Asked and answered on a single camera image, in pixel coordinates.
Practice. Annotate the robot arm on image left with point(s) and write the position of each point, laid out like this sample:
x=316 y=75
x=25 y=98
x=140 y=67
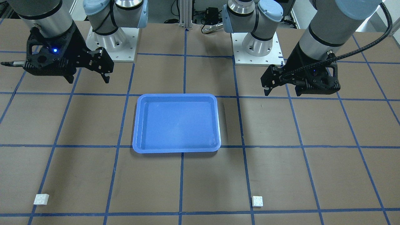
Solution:
x=105 y=16

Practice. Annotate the blue plastic tray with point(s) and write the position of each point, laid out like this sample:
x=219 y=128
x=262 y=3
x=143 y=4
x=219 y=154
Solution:
x=176 y=123

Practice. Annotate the white block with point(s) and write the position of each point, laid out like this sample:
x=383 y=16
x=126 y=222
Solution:
x=257 y=201
x=41 y=199

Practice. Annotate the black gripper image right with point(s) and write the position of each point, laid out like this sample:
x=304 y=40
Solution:
x=296 y=62

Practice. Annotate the black power adapter box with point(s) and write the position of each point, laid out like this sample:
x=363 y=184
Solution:
x=211 y=16

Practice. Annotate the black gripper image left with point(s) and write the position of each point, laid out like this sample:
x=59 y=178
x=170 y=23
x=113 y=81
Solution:
x=77 y=50

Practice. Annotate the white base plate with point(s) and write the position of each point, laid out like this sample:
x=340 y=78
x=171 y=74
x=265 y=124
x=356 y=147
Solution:
x=125 y=47
x=268 y=50

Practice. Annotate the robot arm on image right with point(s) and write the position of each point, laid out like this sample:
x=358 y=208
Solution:
x=311 y=67

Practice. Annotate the aluminium profile post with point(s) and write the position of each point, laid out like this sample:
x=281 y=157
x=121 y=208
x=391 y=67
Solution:
x=185 y=14

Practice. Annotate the silver cylindrical connector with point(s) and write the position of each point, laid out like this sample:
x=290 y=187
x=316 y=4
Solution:
x=212 y=28

